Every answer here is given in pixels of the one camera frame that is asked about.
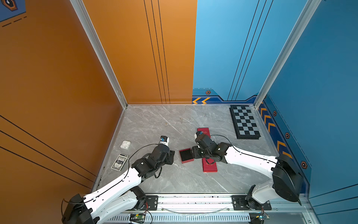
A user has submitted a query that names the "red jewelry box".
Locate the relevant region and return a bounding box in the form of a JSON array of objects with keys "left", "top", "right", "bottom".
[{"left": 202, "top": 158, "right": 218, "bottom": 173}]

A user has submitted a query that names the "red jewelry box lid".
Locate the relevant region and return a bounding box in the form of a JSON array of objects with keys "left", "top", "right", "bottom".
[{"left": 197, "top": 127, "right": 211, "bottom": 138}]

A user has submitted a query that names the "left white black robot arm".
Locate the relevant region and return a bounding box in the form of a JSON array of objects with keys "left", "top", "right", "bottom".
[{"left": 62, "top": 143, "right": 175, "bottom": 224}]

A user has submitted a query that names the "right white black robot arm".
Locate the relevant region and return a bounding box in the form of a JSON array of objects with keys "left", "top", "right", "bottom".
[{"left": 191, "top": 142, "right": 304, "bottom": 210}]

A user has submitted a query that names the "white earbuds case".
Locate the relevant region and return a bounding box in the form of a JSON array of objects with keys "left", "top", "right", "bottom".
[{"left": 120, "top": 141, "right": 131, "bottom": 150}]

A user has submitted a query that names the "black white chessboard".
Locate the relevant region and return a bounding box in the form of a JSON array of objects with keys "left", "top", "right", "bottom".
[{"left": 229, "top": 105, "right": 261, "bottom": 140}]

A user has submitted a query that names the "left green circuit board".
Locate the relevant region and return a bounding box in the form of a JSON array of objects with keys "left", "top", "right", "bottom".
[{"left": 129, "top": 213, "right": 146, "bottom": 224}]

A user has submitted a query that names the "green circuit board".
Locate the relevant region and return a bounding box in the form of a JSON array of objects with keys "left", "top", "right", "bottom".
[
  {"left": 249, "top": 213, "right": 270, "bottom": 224},
  {"left": 129, "top": 213, "right": 146, "bottom": 224}
]

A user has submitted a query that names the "right green circuit board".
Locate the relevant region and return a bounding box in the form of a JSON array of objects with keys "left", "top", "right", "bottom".
[{"left": 249, "top": 213, "right": 270, "bottom": 224}]

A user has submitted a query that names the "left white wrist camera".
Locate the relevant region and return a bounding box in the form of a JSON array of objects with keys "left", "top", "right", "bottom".
[{"left": 159, "top": 136, "right": 169, "bottom": 146}]

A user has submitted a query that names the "aluminium front rail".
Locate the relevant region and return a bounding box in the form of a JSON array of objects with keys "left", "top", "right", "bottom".
[{"left": 79, "top": 193, "right": 314, "bottom": 214}]

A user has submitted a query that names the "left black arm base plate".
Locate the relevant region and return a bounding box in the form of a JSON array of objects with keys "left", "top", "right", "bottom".
[{"left": 133, "top": 195, "right": 158, "bottom": 211}]

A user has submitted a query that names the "white vented cable duct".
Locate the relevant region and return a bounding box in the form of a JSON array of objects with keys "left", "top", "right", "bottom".
[{"left": 106, "top": 213, "right": 250, "bottom": 224}]

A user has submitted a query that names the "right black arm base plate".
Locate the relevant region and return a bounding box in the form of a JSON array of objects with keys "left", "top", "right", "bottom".
[{"left": 231, "top": 195, "right": 272, "bottom": 211}]

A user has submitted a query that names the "left aluminium corner post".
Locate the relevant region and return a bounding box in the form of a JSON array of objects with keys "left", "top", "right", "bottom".
[{"left": 70, "top": 0, "right": 128, "bottom": 109}]

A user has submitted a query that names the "aluminium corner post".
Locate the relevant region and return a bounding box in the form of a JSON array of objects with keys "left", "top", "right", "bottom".
[
  {"left": 70, "top": 0, "right": 128, "bottom": 109},
  {"left": 253, "top": 0, "right": 321, "bottom": 109}
]

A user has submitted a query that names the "right aluminium corner post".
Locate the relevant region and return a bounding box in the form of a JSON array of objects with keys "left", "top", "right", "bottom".
[{"left": 253, "top": 0, "right": 321, "bottom": 109}]

